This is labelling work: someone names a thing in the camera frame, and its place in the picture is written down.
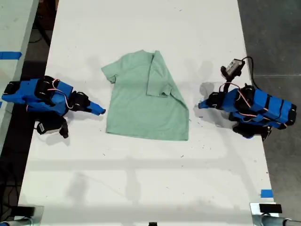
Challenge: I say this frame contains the pale green T-shirt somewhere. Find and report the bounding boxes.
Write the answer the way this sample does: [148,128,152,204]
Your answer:
[101,49,190,142]

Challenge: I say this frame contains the long blue tape strip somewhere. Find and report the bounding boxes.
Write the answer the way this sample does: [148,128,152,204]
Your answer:
[0,51,23,60]

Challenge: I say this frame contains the white side table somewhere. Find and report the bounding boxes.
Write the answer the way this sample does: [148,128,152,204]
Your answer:
[0,0,40,148]

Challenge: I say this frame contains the short blue tape strip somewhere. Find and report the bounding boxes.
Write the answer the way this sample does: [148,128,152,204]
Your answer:
[260,189,274,199]

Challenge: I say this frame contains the small black box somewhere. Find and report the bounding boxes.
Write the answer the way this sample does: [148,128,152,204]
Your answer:
[259,204,283,214]
[17,206,36,216]

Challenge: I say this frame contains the grey metal tube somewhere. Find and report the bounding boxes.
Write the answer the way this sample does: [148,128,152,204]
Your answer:
[261,215,301,226]
[0,218,32,226]

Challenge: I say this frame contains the short black camera stalk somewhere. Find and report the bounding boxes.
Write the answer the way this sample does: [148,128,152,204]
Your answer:
[58,117,70,139]
[220,66,236,83]

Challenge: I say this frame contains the black camera box with label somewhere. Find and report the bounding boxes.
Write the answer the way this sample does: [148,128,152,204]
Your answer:
[35,117,63,136]
[227,58,246,77]

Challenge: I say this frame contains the black camera cable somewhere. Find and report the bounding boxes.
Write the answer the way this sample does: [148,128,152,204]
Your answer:
[242,56,259,89]

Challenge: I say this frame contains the black floor cable bundle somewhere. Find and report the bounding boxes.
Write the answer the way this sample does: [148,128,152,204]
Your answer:
[0,162,22,214]

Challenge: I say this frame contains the metal table bracket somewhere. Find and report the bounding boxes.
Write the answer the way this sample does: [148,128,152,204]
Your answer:
[249,202,281,226]
[14,205,45,226]

